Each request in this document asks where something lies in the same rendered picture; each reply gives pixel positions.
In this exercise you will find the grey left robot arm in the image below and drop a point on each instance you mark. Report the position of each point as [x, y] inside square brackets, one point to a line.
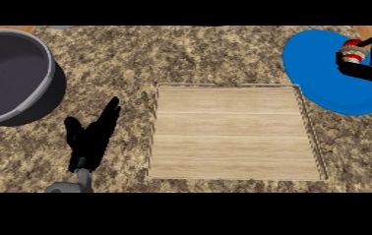
[76, 183]

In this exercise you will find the wooden tray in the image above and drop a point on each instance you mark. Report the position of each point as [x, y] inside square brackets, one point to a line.
[234, 132]

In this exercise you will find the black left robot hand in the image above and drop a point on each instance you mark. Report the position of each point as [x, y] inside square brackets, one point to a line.
[91, 137]

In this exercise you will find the blue plate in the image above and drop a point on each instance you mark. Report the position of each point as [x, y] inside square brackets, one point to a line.
[314, 68]

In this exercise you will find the red and white cupcake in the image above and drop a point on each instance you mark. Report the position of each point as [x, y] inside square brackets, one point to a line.
[352, 51]

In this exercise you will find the dark grey pot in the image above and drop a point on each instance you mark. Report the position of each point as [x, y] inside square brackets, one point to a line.
[23, 78]

